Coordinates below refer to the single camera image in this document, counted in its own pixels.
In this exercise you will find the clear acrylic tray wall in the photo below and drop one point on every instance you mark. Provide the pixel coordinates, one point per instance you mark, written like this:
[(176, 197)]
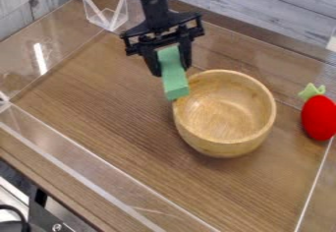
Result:
[(105, 196)]

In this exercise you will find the red plush strawberry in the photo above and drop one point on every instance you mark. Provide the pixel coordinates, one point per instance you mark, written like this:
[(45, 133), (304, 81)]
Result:
[(317, 114)]

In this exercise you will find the clear acrylic corner bracket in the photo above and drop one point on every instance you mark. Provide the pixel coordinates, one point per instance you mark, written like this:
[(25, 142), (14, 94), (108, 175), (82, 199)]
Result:
[(106, 18)]

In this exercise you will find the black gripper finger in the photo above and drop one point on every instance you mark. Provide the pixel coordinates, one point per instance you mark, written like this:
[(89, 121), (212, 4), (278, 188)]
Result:
[(184, 43), (150, 59)]

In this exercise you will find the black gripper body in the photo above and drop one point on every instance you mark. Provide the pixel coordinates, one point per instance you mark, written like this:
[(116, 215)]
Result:
[(157, 30)]

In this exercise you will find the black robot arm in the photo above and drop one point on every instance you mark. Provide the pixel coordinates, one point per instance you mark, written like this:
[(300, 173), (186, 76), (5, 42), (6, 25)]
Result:
[(162, 28)]

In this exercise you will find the light wooden bowl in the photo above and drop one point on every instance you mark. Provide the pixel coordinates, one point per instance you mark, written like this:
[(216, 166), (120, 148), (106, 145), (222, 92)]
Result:
[(225, 117)]

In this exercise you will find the green rectangular block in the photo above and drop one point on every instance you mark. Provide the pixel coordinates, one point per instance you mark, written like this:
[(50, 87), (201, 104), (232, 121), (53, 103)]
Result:
[(173, 77)]

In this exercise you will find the black metal table clamp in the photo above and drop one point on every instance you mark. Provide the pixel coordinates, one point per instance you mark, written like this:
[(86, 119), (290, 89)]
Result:
[(41, 220)]

